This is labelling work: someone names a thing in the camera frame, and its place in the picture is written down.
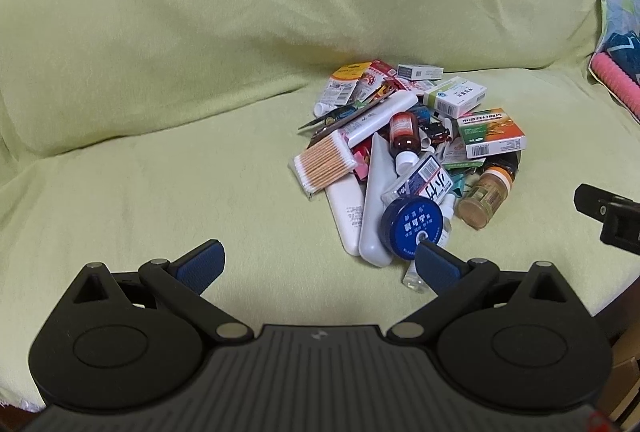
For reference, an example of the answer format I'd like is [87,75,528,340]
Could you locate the blue round cream tin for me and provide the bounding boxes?
[378,196,444,261]

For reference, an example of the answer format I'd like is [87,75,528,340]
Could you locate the amber pill bottle orange cap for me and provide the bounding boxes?
[456,166,513,231]

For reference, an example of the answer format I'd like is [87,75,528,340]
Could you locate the white barcode packet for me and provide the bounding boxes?
[381,153,454,206]

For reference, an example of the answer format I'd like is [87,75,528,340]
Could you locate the pink knitted blanket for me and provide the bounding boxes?
[589,52,640,120]

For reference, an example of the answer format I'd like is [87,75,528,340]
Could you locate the green orange medicine box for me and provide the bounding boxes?
[457,108,527,159]

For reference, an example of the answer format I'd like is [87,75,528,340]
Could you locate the white long plastic case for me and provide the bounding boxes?
[358,133,397,267]

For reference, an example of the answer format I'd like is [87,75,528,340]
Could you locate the white lotion tube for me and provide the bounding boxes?
[326,173,364,257]

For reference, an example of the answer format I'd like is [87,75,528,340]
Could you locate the navy cartoon blanket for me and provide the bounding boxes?
[604,30,640,82]

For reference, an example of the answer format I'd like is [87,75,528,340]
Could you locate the brown red medicine bottle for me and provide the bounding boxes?
[390,111,421,175]

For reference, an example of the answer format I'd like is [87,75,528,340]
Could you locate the white green medicine box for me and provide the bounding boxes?
[423,76,487,119]

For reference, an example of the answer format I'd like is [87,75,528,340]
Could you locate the cotton swab pack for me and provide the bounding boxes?
[290,131,357,197]

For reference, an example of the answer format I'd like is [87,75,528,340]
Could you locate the white cylindrical tube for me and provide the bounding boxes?
[342,90,418,148]

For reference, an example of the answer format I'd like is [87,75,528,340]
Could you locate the light green sofa cover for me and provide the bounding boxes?
[1,0,639,408]

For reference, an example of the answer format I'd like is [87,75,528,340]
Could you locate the patchwork bedsheet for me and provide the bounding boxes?
[597,0,639,53]

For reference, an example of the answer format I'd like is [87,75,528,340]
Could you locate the small white blue box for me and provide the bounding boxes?
[397,64,444,81]

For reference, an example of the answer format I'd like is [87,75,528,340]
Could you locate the white orange ointment tube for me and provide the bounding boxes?
[314,61,371,117]

